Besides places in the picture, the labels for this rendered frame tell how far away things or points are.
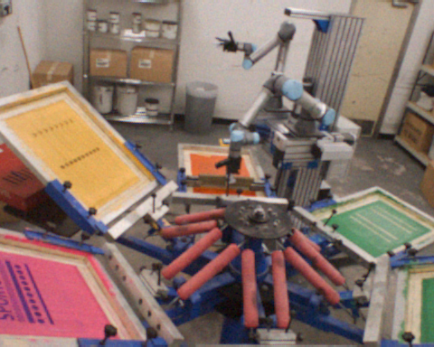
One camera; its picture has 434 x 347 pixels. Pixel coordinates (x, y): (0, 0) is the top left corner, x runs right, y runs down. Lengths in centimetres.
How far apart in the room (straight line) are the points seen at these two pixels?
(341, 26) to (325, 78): 36
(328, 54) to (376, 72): 384
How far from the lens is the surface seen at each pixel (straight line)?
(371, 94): 706
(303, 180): 351
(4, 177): 248
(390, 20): 687
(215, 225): 185
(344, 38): 321
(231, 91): 635
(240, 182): 269
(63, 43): 630
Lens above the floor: 228
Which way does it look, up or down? 28 degrees down
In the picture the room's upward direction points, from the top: 8 degrees clockwise
